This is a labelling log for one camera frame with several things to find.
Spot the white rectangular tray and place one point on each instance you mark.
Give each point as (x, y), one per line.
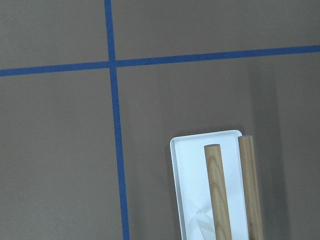
(192, 184)

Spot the wooden rack rod near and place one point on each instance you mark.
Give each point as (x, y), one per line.
(218, 194)

